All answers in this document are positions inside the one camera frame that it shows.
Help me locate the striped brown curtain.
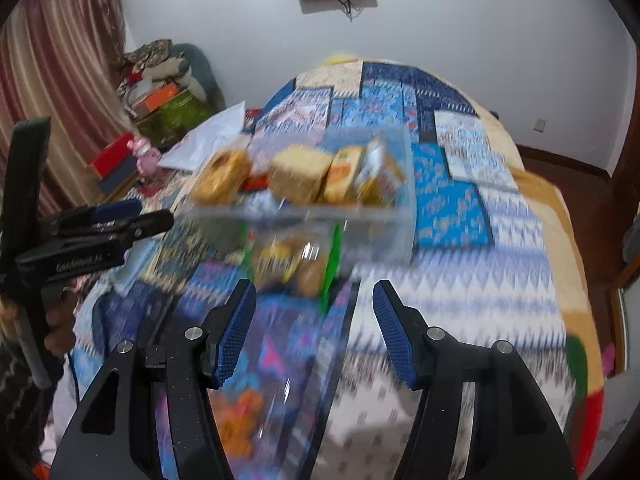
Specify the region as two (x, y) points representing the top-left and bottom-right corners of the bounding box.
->
(0, 0), (137, 217)

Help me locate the orange cardboard box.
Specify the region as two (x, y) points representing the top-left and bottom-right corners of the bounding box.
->
(131, 82), (182, 114)

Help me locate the patterned folded cloth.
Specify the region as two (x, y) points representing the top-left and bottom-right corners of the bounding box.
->
(124, 39), (174, 69)

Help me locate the black monitor cable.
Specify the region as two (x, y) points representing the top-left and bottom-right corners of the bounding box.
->
(339, 0), (367, 22)

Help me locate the pink toy figure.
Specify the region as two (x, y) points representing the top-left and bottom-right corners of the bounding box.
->
(127, 136), (162, 177)

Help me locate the white pillow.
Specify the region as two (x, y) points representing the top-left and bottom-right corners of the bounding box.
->
(159, 101), (247, 172)

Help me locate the orange biscuit packet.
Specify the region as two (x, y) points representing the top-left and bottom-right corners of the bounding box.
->
(324, 145), (367, 204)

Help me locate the long biscuit packet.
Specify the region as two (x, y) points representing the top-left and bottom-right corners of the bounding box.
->
(357, 135), (407, 207)

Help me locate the clear plastic storage box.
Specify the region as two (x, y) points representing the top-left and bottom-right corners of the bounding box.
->
(182, 127), (417, 267)

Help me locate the orange fried snack packet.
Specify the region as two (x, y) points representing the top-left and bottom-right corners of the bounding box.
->
(214, 389), (267, 457)

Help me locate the red box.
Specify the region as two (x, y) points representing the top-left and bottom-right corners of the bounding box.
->
(89, 134), (137, 174)

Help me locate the patchwork printed blanket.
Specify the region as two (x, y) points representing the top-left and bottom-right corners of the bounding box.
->
(50, 57), (607, 480)

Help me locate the grey box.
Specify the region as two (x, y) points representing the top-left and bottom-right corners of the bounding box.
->
(97, 160), (139, 194)

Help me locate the beige square cracker packet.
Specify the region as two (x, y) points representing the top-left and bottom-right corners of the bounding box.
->
(269, 144), (334, 204)

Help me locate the brown cookie roll packet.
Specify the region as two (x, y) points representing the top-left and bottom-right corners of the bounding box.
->
(191, 147), (252, 207)

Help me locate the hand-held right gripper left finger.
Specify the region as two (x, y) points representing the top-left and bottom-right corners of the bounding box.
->
(50, 278), (258, 480)

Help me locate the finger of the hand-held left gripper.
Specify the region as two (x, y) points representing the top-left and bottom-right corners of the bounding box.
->
(100, 210), (175, 251)
(60, 199), (144, 229)

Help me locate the person's left hand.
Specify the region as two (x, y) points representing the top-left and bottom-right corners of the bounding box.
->
(44, 287), (79, 357)

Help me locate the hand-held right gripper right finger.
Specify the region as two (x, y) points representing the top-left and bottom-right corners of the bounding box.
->
(372, 280), (578, 480)

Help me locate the green-edged pastry packet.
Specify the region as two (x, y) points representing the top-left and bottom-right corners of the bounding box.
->
(240, 224), (347, 313)

